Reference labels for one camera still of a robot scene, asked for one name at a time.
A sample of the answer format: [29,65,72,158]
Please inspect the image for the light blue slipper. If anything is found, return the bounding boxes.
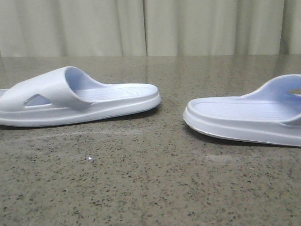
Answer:
[0,66,161,127]
[183,74,301,146]

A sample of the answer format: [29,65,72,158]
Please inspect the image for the beige pleated curtain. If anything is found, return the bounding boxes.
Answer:
[0,0,301,57]

